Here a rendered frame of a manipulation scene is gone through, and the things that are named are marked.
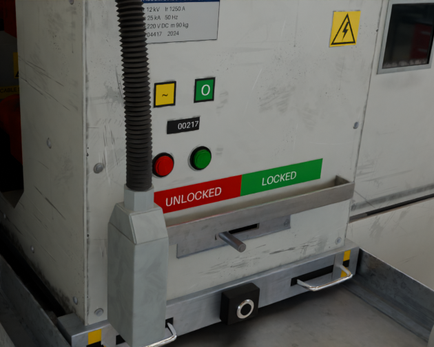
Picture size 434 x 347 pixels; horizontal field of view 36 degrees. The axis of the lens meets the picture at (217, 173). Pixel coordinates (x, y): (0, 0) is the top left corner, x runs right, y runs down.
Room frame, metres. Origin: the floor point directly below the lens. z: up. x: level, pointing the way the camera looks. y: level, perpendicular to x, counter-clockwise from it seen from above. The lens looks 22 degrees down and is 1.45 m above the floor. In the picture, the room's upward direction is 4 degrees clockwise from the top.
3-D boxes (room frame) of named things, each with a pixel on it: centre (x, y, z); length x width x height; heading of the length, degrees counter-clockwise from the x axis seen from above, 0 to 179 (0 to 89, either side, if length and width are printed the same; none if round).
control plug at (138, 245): (0.70, 0.09, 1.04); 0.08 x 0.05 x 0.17; 36
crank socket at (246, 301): (0.86, -0.05, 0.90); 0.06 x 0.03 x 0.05; 126
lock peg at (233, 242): (0.85, -0.03, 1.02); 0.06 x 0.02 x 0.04; 36
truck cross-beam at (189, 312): (0.90, -0.03, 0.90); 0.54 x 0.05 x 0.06; 126
